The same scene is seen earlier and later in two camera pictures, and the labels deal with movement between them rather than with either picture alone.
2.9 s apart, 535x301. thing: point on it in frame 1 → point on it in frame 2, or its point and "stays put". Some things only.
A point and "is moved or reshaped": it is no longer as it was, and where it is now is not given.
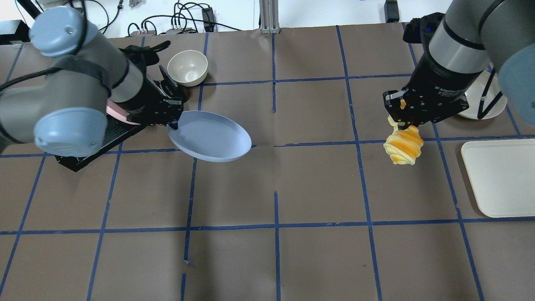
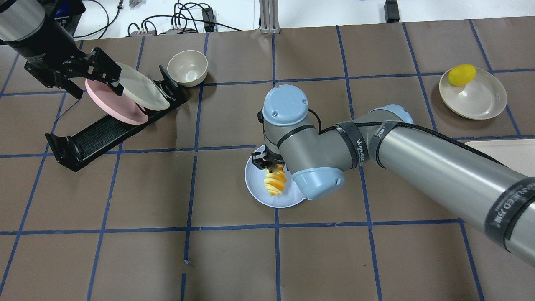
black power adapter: (208, 17) stays put
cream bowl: (187, 68) stays put
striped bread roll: (404, 144) is moved or reshaped
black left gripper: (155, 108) → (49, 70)
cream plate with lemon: (485, 98) stays put
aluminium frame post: (268, 11) stays put
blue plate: (208, 137) → (290, 196)
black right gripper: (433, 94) → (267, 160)
